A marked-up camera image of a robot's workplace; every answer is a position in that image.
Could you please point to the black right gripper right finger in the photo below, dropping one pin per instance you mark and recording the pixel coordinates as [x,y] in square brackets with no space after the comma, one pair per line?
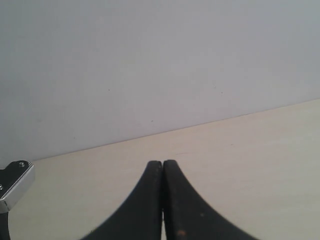
[187,216]

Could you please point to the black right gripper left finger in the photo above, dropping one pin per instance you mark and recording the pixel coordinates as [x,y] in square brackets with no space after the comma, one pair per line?
[139,217]

